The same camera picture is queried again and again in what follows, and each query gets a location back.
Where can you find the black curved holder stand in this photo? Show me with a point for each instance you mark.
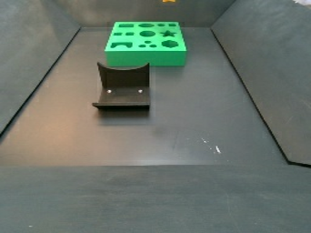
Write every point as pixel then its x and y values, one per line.
pixel 124 87

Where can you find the green shape sorter block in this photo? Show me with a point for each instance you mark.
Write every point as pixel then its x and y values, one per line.
pixel 145 42

